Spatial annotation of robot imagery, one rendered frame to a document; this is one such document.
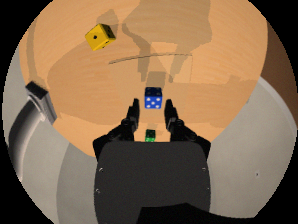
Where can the blue die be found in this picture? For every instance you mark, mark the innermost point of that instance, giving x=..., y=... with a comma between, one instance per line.
x=153, y=98

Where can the yellow die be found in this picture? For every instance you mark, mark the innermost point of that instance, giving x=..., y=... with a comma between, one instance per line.
x=100, y=36

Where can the green die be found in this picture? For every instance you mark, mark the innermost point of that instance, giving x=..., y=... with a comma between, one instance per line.
x=150, y=135

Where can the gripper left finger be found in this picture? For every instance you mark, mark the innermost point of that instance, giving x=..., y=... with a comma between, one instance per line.
x=126, y=129

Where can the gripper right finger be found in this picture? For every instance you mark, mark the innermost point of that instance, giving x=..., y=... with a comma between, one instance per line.
x=178, y=130

